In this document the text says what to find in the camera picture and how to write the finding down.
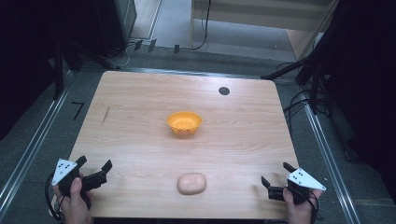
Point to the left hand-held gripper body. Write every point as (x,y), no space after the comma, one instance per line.
(64,170)

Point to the orange plastic bowl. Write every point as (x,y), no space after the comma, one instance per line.
(184,123)

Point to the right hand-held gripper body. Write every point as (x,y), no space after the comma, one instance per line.
(303,179)

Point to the dark cabinet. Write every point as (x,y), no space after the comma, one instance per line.
(115,25)

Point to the person's right hand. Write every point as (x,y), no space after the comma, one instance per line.
(299,213)

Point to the pale pink oval bread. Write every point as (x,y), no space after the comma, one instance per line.
(191,184)

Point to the person's left hand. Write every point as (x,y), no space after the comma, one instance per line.
(76,207)

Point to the black tape strip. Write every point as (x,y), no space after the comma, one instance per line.
(176,48)
(152,45)
(138,45)

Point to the black round table grommet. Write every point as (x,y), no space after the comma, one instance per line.
(224,90)

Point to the black stand legs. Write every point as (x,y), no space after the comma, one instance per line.
(58,71)
(314,81)

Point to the metal floor rail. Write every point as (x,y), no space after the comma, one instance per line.
(31,149)
(330,161)
(186,72)

